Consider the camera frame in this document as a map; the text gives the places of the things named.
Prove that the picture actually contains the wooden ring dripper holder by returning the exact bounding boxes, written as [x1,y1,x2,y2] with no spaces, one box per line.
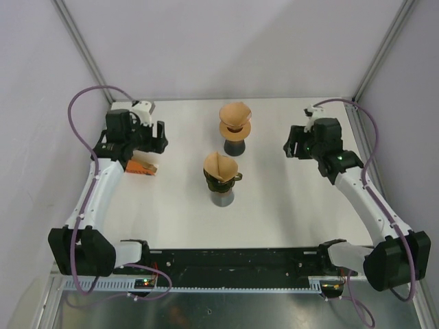
[219,121,251,142]

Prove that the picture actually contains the pink transparent cone dripper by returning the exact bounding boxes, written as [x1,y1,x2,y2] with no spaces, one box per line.
[219,109,252,130]

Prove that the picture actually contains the green glass cone dripper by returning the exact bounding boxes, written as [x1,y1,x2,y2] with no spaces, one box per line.
[203,169,243,193]

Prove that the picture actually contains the dark glass jar wooden band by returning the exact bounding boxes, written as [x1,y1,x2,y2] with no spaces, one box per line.
[211,189,235,207]

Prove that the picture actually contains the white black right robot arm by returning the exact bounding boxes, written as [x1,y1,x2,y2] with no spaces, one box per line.
[283,118,431,291]

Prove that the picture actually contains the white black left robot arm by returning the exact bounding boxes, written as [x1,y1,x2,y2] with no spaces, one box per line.
[48,109,168,277]

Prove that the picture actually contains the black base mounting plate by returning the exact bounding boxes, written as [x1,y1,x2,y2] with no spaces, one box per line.
[112,245,359,289]

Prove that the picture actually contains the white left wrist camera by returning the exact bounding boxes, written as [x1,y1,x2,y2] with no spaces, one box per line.
[131,100,155,127]

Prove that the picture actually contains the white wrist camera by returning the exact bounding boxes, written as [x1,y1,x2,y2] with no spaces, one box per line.
[304,105,325,133]
[131,100,155,127]

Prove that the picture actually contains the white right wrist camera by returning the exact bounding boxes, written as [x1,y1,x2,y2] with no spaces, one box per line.
[304,105,325,133]

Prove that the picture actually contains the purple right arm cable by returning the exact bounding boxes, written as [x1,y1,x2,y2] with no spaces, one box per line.
[315,98,418,326]

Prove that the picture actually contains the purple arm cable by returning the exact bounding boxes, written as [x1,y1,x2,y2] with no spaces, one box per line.
[315,98,418,326]
[67,85,173,308]

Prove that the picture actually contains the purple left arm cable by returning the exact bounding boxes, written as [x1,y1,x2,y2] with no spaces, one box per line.
[67,85,173,308]

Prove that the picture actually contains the grey slotted cable duct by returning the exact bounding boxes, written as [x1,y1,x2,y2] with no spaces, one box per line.
[57,276,344,296]

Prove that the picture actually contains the aluminium corner post left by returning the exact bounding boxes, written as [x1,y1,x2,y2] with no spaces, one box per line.
[51,0,106,86]

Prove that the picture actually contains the aluminium corner post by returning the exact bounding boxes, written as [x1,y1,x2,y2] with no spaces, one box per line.
[51,0,106,86]
[352,0,419,102]

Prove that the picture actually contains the aluminium corner post right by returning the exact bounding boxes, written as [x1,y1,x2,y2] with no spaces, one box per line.
[352,0,419,102]

